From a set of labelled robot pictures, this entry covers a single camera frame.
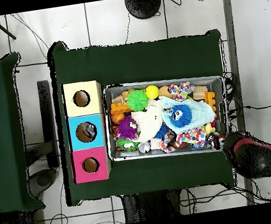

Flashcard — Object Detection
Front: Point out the black panel stand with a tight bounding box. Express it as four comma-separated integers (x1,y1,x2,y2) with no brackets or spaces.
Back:
36,79,62,168

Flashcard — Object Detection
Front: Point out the green cloth side table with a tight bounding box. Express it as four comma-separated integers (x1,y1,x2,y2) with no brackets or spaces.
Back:
0,51,44,215

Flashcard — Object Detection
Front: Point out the dark green table cloth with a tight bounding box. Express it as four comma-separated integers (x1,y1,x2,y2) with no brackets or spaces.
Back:
44,16,245,210

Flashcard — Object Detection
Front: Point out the black pole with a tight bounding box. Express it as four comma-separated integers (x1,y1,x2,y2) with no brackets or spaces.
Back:
0,13,17,42

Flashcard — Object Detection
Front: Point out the small colourful dotted cloth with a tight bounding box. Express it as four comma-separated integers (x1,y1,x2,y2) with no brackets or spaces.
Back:
167,82,193,104

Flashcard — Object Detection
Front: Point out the shallow clear mesh bin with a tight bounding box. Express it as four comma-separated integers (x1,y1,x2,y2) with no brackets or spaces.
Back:
99,68,234,168

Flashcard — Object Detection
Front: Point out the cream white cloth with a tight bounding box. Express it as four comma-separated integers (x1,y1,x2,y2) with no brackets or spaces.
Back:
130,97,170,145

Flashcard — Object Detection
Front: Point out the orange toy building block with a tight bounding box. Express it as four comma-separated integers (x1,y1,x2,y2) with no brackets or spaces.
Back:
110,102,134,125

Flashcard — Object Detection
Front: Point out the black round stand base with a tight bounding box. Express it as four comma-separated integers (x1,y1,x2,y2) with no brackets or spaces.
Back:
124,0,165,22

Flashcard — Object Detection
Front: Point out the green toy with white eyes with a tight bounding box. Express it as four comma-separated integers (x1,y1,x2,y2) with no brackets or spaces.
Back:
116,136,141,154

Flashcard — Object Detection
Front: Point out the yellow ball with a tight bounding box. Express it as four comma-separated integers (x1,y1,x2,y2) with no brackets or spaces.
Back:
144,84,161,101

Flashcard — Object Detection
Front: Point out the small orange plastic toy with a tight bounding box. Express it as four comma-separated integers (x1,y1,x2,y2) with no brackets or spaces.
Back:
203,90,219,115

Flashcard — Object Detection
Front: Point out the wooden box with three holes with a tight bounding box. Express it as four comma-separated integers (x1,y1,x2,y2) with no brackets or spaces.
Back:
60,78,115,184

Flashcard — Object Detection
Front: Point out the silver crushed can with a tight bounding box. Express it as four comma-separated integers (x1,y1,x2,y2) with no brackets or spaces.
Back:
206,132,224,150

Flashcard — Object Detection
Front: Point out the purple spiky ball with eyes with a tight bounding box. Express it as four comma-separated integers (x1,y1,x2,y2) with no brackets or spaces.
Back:
115,115,141,143

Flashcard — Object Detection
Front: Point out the large colourful dotted cloth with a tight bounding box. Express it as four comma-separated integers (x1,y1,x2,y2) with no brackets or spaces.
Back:
159,125,209,154

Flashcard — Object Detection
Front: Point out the tan orange ball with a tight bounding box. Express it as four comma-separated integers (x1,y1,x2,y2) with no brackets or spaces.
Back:
158,85,172,100

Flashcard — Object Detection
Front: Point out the green spiky rubber ball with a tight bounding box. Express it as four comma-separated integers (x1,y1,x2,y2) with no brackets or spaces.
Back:
125,87,151,113

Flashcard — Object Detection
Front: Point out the mint green cloth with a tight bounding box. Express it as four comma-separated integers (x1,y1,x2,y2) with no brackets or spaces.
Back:
159,89,218,137

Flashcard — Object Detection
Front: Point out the grey round stand foot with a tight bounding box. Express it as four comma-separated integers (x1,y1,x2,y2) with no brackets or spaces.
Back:
26,167,60,196

